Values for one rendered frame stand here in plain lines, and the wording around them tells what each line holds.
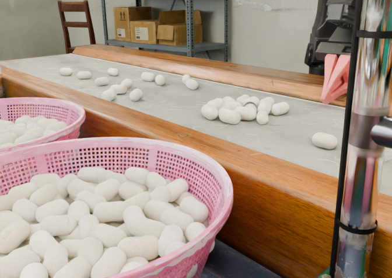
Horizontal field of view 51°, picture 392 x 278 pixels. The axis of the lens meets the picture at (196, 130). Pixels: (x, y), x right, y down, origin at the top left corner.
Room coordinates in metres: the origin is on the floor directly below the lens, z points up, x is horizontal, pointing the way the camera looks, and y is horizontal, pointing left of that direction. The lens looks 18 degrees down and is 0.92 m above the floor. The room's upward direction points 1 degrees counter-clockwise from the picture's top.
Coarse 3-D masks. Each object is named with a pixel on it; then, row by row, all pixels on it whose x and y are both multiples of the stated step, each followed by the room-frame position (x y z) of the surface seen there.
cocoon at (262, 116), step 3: (261, 111) 0.59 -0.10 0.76; (264, 111) 0.59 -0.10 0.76; (258, 114) 0.58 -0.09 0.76; (261, 114) 0.58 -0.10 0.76; (264, 114) 0.58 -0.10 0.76; (267, 114) 0.58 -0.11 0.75; (258, 117) 0.58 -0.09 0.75; (261, 117) 0.57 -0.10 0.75; (264, 117) 0.57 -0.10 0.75; (267, 117) 0.58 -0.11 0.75; (258, 120) 0.58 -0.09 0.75; (261, 120) 0.57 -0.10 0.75; (264, 120) 0.57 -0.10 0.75; (267, 120) 0.58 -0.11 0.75; (261, 123) 0.58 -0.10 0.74; (264, 123) 0.58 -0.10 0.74
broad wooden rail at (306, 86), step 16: (80, 48) 1.43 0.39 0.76; (96, 48) 1.37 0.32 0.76; (112, 48) 1.36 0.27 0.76; (128, 48) 1.35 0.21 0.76; (128, 64) 1.17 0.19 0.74; (144, 64) 1.12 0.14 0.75; (160, 64) 1.07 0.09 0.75; (176, 64) 1.03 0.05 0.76; (192, 64) 1.00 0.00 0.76; (208, 64) 0.99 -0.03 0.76; (224, 64) 0.99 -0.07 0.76; (240, 64) 0.98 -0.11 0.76; (208, 80) 0.92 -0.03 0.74; (224, 80) 0.88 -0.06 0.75; (240, 80) 0.86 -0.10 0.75; (256, 80) 0.83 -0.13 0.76; (272, 80) 0.80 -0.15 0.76; (288, 80) 0.78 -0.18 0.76; (304, 80) 0.78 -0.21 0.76; (320, 80) 0.78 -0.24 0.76; (304, 96) 0.73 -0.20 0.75; (320, 96) 0.71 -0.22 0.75
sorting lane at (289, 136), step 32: (32, 64) 1.22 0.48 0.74; (64, 64) 1.20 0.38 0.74; (96, 64) 1.19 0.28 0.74; (96, 96) 0.78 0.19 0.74; (128, 96) 0.78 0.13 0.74; (160, 96) 0.77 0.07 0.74; (192, 96) 0.77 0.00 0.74; (224, 96) 0.76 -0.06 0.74; (256, 96) 0.76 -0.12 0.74; (288, 96) 0.75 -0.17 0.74; (192, 128) 0.57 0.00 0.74; (224, 128) 0.56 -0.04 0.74; (256, 128) 0.56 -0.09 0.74; (288, 128) 0.56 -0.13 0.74; (320, 128) 0.56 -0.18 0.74; (288, 160) 0.44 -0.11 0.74; (320, 160) 0.44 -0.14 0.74; (384, 160) 0.43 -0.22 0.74; (384, 192) 0.36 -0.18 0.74
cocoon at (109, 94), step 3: (108, 90) 0.75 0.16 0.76; (111, 90) 0.75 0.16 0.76; (102, 93) 0.73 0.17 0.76; (105, 93) 0.73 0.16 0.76; (108, 93) 0.73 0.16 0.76; (111, 93) 0.74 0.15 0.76; (114, 93) 0.75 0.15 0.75; (102, 96) 0.73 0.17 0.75; (105, 96) 0.73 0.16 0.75; (108, 96) 0.73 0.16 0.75; (111, 96) 0.73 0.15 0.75; (114, 96) 0.75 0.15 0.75; (105, 99) 0.73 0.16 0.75; (108, 99) 0.73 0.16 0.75; (111, 99) 0.73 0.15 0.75
